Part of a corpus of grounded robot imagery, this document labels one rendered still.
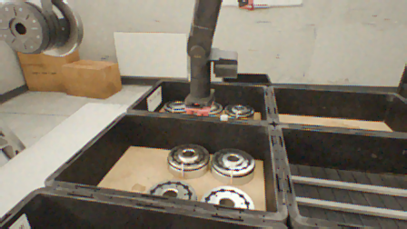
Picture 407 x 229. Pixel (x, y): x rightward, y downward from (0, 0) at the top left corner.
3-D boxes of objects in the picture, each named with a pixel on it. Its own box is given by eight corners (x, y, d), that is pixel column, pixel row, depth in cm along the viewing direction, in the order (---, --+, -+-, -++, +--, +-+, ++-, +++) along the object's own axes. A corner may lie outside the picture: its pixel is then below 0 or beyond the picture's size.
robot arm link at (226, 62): (193, 25, 63) (190, 45, 58) (240, 26, 62) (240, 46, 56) (196, 64, 72) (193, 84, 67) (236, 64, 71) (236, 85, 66)
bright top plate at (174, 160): (162, 166, 58) (162, 164, 57) (174, 144, 67) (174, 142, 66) (204, 172, 56) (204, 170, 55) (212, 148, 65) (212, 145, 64)
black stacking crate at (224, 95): (129, 147, 73) (124, 113, 68) (163, 107, 100) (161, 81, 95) (267, 163, 66) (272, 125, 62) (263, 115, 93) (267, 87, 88)
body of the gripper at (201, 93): (214, 94, 75) (215, 71, 72) (207, 108, 66) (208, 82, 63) (194, 93, 76) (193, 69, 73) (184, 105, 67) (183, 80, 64)
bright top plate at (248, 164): (209, 173, 55) (209, 171, 55) (213, 148, 64) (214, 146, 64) (254, 178, 54) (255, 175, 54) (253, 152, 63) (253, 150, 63)
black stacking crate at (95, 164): (56, 234, 47) (40, 186, 42) (129, 148, 73) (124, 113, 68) (277, 276, 40) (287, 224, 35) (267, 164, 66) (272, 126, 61)
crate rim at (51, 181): (42, 195, 42) (37, 184, 41) (124, 118, 69) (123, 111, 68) (287, 234, 35) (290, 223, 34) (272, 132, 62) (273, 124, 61)
